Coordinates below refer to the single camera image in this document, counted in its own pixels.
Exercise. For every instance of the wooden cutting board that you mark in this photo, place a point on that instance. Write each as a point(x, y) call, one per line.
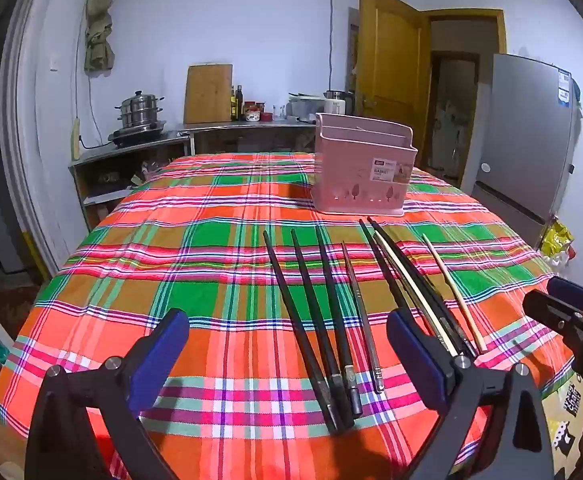
point(208, 94)

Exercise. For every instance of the steel kitchen counter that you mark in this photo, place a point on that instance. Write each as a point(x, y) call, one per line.
point(241, 127)

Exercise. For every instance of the printed cardboard box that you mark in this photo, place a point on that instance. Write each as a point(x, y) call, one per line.
point(569, 410)

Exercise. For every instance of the white electric kettle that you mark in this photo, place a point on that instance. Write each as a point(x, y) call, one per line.
point(335, 105)

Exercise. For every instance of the pink plastic utensil basket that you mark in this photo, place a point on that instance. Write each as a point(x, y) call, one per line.
point(356, 175)

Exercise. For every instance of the white jar with red lid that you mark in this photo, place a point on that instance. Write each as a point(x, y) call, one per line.
point(252, 115)

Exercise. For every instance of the steel steamer pot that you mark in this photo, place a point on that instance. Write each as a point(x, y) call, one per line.
point(140, 110)

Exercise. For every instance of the dark oil bottle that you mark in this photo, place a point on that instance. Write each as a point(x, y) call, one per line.
point(239, 105)

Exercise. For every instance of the hanging green cloth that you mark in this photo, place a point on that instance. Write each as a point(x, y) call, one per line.
point(99, 35)

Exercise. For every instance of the light wooden chopstick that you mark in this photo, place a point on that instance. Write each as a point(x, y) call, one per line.
point(406, 280)
point(451, 285)

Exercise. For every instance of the low steel shelf cabinet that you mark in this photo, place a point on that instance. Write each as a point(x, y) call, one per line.
point(121, 152)

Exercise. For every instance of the yellow wooden door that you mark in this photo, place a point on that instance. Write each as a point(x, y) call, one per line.
point(391, 75)

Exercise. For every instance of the yellow snack bag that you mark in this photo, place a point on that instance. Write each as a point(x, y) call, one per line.
point(557, 240)

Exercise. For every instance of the silver refrigerator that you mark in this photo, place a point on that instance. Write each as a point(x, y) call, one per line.
point(526, 135)

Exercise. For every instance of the yellow door frame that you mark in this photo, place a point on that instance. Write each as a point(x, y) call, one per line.
point(464, 14)

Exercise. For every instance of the small pink shelf basket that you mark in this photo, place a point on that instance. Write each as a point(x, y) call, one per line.
point(146, 170)

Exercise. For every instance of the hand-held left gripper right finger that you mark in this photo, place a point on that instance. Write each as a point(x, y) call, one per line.
point(416, 360)

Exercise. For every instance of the yellow oil bottle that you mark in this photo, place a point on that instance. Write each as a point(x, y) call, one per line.
point(233, 106)

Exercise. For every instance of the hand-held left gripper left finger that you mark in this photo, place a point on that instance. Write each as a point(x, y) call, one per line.
point(159, 360)

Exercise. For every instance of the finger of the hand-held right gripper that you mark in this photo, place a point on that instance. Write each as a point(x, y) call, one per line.
point(569, 288)
point(546, 307)

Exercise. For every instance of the glass cup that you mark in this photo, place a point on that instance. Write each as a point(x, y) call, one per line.
point(279, 112)

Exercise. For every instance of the black chopstick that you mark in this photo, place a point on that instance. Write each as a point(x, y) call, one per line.
point(316, 310)
point(296, 320)
point(411, 272)
point(334, 305)
point(384, 265)

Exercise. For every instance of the gas stove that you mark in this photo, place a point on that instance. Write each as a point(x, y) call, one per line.
point(136, 134)

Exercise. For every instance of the thin grey metal chopstick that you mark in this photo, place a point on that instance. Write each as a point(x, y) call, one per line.
point(361, 315)

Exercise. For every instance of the plaid tablecloth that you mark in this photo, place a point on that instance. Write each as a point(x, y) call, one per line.
point(171, 260)

